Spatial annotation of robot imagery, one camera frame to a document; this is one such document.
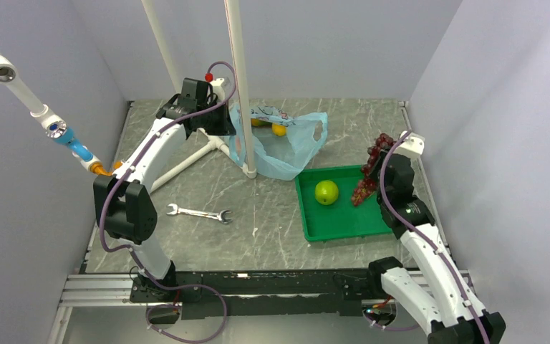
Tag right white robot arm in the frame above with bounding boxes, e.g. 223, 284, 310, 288
365, 150, 506, 343

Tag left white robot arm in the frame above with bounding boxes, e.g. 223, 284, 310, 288
93, 74, 236, 301

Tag green plastic tray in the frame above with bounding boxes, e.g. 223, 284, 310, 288
295, 165, 392, 242

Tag green fake apple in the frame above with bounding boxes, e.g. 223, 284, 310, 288
314, 180, 339, 206

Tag purple cable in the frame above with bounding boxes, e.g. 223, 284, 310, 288
362, 130, 492, 344
98, 60, 238, 344

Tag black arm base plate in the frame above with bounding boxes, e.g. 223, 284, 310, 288
130, 269, 399, 325

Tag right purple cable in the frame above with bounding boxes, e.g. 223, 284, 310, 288
362, 130, 492, 344

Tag light blue plastic bag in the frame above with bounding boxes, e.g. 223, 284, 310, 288
249, 105, 328, 181

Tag silver combination wrench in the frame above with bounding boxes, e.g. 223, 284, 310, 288
166, 204, 233, 224

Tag dark fake grapes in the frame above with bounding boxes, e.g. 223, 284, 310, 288
361, 133, 395, 177

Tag white PVC pipe stand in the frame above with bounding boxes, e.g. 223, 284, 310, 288
143, 0, 257, 191

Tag fake mango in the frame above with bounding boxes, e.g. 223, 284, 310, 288
251, 118, 269, 127

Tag aluminium rail frame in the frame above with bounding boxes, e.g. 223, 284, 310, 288
47, 268, 492, 344

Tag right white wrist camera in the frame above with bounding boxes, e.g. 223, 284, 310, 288
394, 133, 425, 160

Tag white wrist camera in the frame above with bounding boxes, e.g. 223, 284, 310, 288
394, 133, 425, 160
205, 73, 231, 104

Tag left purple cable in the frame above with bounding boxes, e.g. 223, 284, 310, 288
98, 60, 238, 344

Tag yellow fake lemon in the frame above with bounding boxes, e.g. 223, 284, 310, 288
271, 123, 287, 137

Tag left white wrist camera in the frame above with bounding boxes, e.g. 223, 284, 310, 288
205, 73, 231, 104

